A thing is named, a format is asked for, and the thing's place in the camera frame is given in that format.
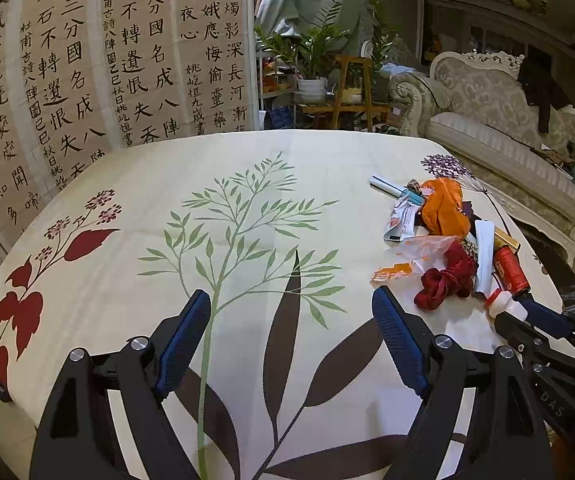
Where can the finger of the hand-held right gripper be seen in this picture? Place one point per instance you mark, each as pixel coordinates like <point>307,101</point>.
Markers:
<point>547,317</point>
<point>515,332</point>

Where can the dark garment on sofa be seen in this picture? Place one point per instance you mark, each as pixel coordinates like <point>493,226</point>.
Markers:
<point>542,90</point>

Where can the potted plant in white pot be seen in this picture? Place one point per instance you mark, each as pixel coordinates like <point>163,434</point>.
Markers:
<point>312,87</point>

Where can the long white paper packet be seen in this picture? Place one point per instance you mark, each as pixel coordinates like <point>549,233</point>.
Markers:
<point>485,255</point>

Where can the white snack wrapper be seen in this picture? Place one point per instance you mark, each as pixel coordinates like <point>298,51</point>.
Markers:
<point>402,220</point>

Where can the clear orange-printed plastic bag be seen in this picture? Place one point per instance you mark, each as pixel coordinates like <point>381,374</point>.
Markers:
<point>417,252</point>

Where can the blue and white tube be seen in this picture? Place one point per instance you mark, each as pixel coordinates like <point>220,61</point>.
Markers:
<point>390,187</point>

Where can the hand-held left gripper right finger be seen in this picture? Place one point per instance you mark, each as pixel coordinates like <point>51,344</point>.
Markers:
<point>400,347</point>

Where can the brown patterned candy wrapper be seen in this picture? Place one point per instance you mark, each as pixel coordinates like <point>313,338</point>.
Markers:
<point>414,187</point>

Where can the calligraphy wall hanging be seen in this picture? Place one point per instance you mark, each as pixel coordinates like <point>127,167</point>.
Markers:
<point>92,60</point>

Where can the red cylindrical can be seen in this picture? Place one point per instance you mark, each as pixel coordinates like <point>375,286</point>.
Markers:
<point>512,270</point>

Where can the ornate cream sofa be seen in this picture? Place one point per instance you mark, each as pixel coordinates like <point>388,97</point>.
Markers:
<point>492,110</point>

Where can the floral printed tablecloth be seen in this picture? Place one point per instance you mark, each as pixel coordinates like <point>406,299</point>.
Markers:
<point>247,240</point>

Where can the dark red cloth scrunchie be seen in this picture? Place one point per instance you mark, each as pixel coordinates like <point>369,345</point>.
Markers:
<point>447,277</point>

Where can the metal storage shelf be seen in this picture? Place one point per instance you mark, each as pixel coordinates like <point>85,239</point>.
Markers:
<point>277,85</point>

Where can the tall green leafy plant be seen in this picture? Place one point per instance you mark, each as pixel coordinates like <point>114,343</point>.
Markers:
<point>380,45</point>

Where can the small gold box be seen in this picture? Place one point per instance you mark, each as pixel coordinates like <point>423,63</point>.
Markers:
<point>507,240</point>

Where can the orange plastic bag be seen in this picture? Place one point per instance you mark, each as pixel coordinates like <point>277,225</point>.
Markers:
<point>445,207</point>

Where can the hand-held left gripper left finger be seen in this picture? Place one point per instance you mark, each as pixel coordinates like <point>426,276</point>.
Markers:
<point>187,340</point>

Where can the wooden plant stand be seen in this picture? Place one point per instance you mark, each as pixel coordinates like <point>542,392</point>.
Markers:
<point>352,100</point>

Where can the small white plastic bottle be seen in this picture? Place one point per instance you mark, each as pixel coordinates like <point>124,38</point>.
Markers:
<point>505,306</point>

